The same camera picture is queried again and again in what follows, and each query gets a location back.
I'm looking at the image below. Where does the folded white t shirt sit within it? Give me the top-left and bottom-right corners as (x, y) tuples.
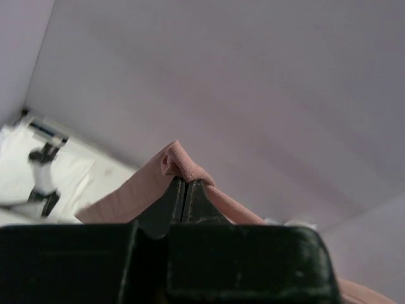
(1, 125), (96, 222)

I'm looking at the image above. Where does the pink t shirt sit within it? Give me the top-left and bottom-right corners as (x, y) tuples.
(76, 141), (389, 303)

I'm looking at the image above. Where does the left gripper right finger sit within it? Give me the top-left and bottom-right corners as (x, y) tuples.
(180, 180), (231, 225)

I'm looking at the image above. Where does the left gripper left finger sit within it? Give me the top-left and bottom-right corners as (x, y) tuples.
(139, 177), (185, 239)

